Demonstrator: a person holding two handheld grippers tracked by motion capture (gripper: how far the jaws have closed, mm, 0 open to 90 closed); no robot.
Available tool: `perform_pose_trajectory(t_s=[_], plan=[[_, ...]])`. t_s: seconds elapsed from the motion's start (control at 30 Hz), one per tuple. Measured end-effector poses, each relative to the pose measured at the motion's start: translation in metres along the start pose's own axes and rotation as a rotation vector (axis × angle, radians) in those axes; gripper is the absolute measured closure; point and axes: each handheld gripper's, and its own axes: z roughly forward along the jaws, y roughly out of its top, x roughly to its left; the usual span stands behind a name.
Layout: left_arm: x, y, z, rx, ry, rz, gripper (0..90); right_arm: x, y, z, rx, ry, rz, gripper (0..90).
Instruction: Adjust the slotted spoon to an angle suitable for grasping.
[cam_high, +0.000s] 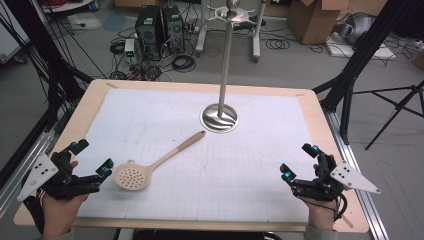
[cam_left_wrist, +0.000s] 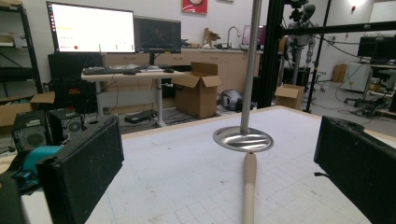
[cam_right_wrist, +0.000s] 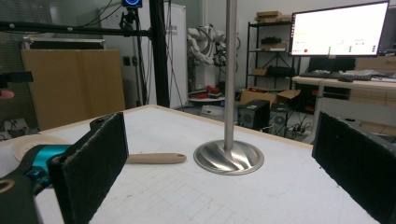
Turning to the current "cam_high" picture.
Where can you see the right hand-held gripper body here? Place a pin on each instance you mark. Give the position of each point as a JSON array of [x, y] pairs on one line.
[[320, 188]]

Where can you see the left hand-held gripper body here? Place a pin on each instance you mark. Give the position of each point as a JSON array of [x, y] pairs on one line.
[[68, 186]]

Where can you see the beige slotted spoon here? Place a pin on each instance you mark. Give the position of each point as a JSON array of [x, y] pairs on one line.
[[131, 176]]

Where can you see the steel utensil rack with hooks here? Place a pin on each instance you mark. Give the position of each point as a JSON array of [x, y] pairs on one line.
[[226, 66]]

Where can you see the person's right hand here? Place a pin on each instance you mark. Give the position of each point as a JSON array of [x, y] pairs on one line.
[[321, 213]]

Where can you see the person's left hand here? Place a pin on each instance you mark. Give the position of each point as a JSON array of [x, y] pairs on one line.
[[63, 213]]

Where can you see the white grid mat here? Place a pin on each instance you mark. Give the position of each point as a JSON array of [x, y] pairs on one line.
[[206, 180]]

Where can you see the black tripod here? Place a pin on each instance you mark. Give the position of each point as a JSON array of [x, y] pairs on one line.
[[396, 103]]

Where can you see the small white electronic box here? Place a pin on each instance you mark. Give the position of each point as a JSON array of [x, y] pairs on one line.
[[129, 50]]

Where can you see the white flat board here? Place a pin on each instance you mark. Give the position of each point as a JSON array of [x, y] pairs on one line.
[[376, 51]]

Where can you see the grey and white device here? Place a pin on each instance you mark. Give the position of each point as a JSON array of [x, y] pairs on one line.
[[356, 28]]

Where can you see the large cardboard box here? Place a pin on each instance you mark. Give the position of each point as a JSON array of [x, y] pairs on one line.
[[313, 20]]

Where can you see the black computer tower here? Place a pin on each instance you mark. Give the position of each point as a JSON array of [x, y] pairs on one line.
[[174, 28], [148, 33]]

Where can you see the aluminium rail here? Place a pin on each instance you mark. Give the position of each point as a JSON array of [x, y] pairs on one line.
[[360, 186], [23, 166]]

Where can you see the white metal stand frame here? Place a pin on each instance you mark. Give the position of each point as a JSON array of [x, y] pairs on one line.
[[256, 40]]

